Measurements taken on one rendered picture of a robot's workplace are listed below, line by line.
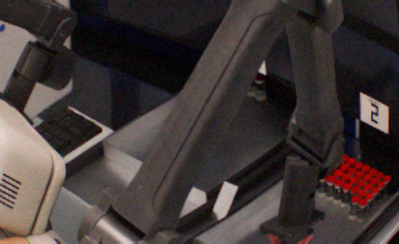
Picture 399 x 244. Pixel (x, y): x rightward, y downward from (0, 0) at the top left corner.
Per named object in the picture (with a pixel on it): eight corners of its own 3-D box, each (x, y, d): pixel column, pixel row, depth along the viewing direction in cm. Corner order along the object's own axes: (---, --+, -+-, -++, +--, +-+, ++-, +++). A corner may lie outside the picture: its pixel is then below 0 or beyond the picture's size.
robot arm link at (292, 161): (279, 153, 158) (310, 162, 155) (303, 138, 163) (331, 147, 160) (274, 197, 160) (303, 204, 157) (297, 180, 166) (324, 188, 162)
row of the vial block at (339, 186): (314, 187, 194) (315, 167, 192) (373, 212, 183) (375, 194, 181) (306, 193, 193) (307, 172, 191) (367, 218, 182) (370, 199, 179)
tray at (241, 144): (229, 80, 229) (228, 65, 227) (324, 123, 213) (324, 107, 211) (104, 156, 209) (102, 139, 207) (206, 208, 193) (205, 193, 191)
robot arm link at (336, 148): (293, 106, 155) (335, 138, 152) (328, 88, 164) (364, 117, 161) (266, 175, 162) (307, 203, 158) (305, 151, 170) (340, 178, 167)
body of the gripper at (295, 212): (324, 222, 165) (332, 182, 162) (287, 244, 158) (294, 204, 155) (297, 213, 169) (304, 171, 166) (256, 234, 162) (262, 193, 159)
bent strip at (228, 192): (226, 207, 192) (225, 180, 189) (239, 213, 191) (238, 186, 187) (168, 242, 184) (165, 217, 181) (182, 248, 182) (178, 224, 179)
